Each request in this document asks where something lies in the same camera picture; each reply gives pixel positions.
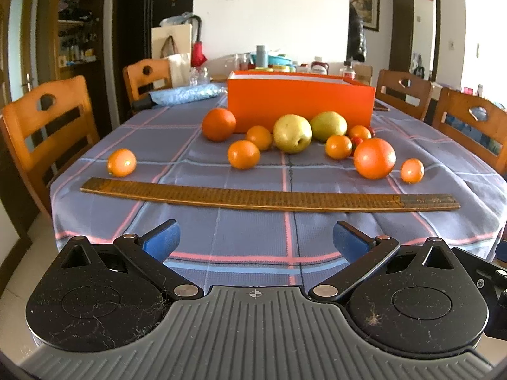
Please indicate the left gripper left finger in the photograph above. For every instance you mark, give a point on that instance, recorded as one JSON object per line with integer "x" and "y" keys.
{"x": 147, "y": 254}

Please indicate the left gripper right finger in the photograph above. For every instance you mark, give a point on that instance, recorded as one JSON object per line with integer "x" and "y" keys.
{"x": 365, "y": 256}

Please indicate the small tangerine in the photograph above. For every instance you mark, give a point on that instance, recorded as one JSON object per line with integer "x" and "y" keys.
{"x": 338, "y": 147}
{"x": 121, "y": 163}
{"x": 359, "y": 131}
{"x": 243, "y": 155}
{"x": 412, "y": 171}
{"x": 260, "y": 136}

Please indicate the large orange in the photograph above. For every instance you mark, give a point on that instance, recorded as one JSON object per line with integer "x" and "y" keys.
{"x": 218, "y": 125}
{"x": 374, "y": 158}

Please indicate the red tomato front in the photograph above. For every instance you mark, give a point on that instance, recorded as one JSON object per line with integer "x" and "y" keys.
{"x": 355, "y": 141}

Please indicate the yellow-green pear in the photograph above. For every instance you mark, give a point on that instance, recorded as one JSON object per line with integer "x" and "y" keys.
{"x": 326, "y": 124}
{"x": 292, "y": 133}

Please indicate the long wooden ruler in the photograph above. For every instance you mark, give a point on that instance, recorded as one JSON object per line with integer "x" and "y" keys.
{"x": 269, "y": 200}

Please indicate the wooden chair near right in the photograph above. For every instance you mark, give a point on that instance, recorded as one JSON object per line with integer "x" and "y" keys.
{"x": 475, "y": 123}

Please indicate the wooden chair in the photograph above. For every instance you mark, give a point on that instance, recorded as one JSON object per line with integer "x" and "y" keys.
{"x": 43, "y": 126}
{"x": 144, "y": 73}
{"x": 405, "y": 92}
{"x": 475, "y": 123}

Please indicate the wooden chair near left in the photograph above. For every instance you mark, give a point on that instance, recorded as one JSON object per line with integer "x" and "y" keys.
{"x": 43, "y": 126}

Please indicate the wooden chair far right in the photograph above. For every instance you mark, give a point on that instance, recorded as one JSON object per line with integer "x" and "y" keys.
{"x": 405, "y": 92}

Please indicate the wooden chair far left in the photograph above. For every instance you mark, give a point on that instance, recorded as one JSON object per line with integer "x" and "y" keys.
{"x": 144, "y": 73}

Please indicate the dark bottle red label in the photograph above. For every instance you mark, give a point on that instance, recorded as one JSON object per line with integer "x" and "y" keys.
{"x": 347, "y": 71}

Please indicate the brown cardboard box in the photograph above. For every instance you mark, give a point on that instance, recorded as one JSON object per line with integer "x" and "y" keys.
{"x": 363, "y": 73}

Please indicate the clear glass cup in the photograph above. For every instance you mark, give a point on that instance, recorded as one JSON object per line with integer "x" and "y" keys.
{"x": 198, "y": 76}

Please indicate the orange cardboard box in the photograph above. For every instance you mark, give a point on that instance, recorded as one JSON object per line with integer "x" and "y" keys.
{"x": 262, "y": 97}

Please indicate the black handbag hanging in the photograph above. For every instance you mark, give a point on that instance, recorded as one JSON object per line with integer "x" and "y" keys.
{"x": 417, "y": 67}

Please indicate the purple supplement bottle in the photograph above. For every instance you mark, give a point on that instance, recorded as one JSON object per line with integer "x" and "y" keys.
{"x": 319, "y": 67}

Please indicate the red umbrella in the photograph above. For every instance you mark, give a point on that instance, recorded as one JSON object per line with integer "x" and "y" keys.
{"x": 198, "y": 57}

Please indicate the black jacket hanging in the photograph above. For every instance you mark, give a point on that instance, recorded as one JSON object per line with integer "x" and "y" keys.
{"x": 356, "y": 41}

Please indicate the white paper bag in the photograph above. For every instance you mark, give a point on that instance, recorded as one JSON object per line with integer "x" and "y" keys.
{"x": 174, "y": 44}

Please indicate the clear glass jar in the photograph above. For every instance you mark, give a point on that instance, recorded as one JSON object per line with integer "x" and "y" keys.
{"x": 241, "y": 61}

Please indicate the teal food container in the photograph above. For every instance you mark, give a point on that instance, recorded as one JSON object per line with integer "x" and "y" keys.
{"x": 279, "y": 60}

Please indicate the light blue tumbler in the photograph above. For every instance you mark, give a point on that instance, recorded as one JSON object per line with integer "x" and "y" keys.
{"x": 261, "y": 60}

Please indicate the small framed landscape picture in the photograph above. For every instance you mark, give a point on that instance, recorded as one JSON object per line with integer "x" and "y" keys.
{"x": 369, "y": 12}

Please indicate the dark wooden shelf cabinet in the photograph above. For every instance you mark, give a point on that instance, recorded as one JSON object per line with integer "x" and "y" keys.
{"x": 69, "y": 42}

